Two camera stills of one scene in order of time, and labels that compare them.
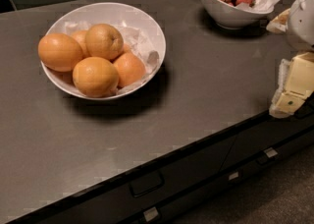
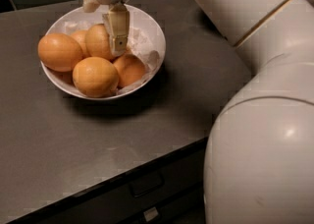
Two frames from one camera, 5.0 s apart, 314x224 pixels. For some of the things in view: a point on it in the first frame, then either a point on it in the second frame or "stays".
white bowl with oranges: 101,50 stays
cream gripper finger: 294,84 to 118,22
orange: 103,40 stays
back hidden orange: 80,36 stays
